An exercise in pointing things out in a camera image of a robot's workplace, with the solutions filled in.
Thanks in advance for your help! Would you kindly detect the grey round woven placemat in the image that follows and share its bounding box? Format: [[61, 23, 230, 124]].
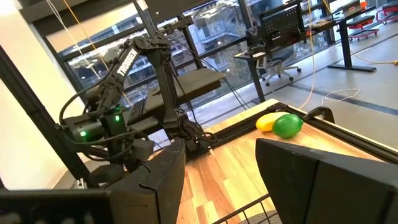
[[239, 211, 282, 224]]

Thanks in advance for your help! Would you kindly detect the small green toy lime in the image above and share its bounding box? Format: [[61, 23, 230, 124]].
[[272, 113, 304, 139]]

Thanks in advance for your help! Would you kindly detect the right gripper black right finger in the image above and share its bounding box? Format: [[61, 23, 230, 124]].
[[254, 138, 398, 224]]

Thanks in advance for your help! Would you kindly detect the black pegboard panel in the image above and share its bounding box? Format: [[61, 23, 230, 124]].
[[259, 7, 304, 41]]

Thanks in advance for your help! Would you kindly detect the yellow toy lemon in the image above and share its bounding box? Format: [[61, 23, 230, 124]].
[[255, 111, 292, 133]]

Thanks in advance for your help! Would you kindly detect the black keyboard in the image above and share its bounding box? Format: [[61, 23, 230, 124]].
[[127, 97, 147, 124]]

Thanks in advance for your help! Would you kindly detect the black standing desk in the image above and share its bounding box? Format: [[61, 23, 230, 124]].
[[326, 6, 379, 73], [233, 49, 271, 104]]

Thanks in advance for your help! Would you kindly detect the silver laptop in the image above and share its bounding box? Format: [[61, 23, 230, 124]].
[[341, 1, 361, 16]]

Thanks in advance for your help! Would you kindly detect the black frame handle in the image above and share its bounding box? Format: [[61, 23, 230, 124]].
[[303, 106, 336, 124]]

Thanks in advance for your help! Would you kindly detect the large glass window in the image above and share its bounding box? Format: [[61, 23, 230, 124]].
[[46, 0, 333, 108]]

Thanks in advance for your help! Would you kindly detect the white floor cable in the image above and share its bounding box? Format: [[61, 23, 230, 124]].
[[320, 88, 361, 107]]

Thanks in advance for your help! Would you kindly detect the grey side desk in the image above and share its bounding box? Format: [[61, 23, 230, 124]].
[[127, 67, 227, 125]]

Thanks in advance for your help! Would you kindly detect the red black mechanic creeper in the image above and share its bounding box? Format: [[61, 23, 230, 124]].
[[346, 15, 380, 41]]

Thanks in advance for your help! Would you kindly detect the orange extension cable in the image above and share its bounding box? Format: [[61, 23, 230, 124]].
[[298, 0, 398, 110]]

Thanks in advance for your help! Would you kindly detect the yellow hanging cable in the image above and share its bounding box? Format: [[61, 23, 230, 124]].
[[61, 0, 109, 72]]

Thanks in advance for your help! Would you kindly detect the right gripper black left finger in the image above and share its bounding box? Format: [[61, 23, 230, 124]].
[[0, 138, 187, 224]]

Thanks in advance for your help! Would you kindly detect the black wire basket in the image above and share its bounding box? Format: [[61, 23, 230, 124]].
[[213, 194, 271, 224]]

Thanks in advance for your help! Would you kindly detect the grey office chair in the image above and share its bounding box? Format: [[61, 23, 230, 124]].
[[254, 46, 302, 87]]

